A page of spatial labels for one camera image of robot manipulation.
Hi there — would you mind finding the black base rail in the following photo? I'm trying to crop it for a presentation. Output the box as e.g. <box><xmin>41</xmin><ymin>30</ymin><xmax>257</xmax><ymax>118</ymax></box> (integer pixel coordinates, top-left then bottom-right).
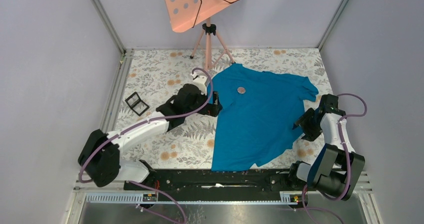
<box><xmin>142</xmin><ymin>169</ymin><xmax>306</xmax><ymax>203</ymax></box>

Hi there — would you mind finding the blue t-shirt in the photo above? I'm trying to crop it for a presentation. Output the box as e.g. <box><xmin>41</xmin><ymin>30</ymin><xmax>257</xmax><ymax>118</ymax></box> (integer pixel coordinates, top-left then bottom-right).
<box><xmin>211</xmin><ymin>64</ymin><xmax>319</xmax><ymax>171</ymax></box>

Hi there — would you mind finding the floral patterned table mat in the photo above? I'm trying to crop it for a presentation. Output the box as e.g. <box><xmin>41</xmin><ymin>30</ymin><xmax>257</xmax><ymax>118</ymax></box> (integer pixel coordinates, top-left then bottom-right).
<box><xmin>122</xmin><ymin>48</ymin><xmax>332</xmax><ymax>169</ymax></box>

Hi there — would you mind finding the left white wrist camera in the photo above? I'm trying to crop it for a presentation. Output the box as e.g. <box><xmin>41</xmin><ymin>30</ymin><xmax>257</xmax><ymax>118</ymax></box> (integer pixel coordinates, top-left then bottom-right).
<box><xmin>192</xmin><ymin>73</ymin><xmax>210</xmax><ymax>95</ymax></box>

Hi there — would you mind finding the round white pin badge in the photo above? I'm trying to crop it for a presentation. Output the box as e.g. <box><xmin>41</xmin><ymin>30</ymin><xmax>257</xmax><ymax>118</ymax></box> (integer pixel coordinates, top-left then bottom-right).
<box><xmin>237</xmin><ymin>87</ymin><xmax>246</xmax><ymax>94</ymax></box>

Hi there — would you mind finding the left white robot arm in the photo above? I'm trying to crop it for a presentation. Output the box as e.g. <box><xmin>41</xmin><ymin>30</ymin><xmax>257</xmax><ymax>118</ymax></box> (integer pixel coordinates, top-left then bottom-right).
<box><xmin>77</xmin><ymin>84</ymin><xmax>222</xmax><ymax>189</ymax></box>

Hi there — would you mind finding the black square frame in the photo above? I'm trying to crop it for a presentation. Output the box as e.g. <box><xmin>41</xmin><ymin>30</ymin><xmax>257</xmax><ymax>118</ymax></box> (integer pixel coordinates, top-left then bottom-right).
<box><xmin>124</xmin><ymin>92</ymin><xmax>150</xmax><ymax>116</ymax></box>

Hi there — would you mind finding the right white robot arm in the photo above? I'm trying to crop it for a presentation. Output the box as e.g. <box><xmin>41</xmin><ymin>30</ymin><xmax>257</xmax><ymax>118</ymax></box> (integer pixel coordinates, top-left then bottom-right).
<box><xmin>286</xmin><ymin>94</ymin><xmax>365</xmax><ymax>200</ymax></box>

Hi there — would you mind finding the pink music stand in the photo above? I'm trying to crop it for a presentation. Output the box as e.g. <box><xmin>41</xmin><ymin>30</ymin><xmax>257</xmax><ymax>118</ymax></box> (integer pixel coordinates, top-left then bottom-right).
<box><xmin>164</xmin><ymin>0</ymin><xmax>241</xmax><ymax>69</ymax></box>

